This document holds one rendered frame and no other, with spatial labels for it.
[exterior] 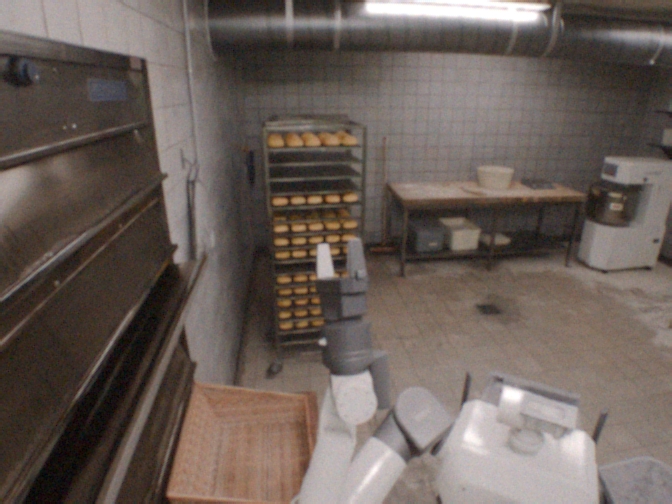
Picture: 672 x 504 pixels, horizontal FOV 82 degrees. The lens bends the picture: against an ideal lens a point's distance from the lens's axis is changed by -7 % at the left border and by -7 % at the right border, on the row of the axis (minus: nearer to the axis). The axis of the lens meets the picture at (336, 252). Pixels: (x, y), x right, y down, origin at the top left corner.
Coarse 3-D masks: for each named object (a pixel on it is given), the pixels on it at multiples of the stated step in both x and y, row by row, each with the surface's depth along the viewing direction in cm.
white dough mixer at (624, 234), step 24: (624, 168) 432; (648, 168) 431; (600, 192) 447; (624, 192) 431; (648, 192) 445; (600, 216) 453; (624, 216) 441; (648, 216) 451; (600, 240) 462; (624, 240) 456; (648, 240) 460; (600, 264) 469; (624, 264) 468; (648, 264) 473
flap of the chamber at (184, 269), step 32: (160, 288) 132; (160, 320) 112; (128, 352) 99; (96, 384) 89; (128, 384) 87; (96, 416) 79; (64, 448) 71; (96, 448) 71; (128, 448) 71; (64, 480) 65
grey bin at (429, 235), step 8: (408, 224) 498; (416, 224) 492; (424, 224) 492; (432, 224) 492; (408, 232) 503; (416, 232) 468; (424, 232) 466; (432, 232) 467; (440, 232) 468; (408, 240) 506; (416, 240) 473; (424, 240) 471; (432, 240) 472; (440, 240) 474; (416, 248) 476; (424, 248) 475; (432, 248) 477; (440, 248) 478
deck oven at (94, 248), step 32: (0, 32) 61; (160, 192) 145; (128, 224) 115; (96, 256) 94; (32, 288) 68; (64, 288) 79; (0, 320) 60; (32, 320) 68; (0, 352) 59; (192, 384) 178
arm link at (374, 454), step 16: (368, 448) 79; (384, 448) 78; (352, 464) 78; (368, 464) 76; (384, 464) 76; (400, 464) 77; (352, 480) 75; (368, 480) 74; (384, 480) 75; (352, 496) 73; (368, 496) 73; (384, 496) 76
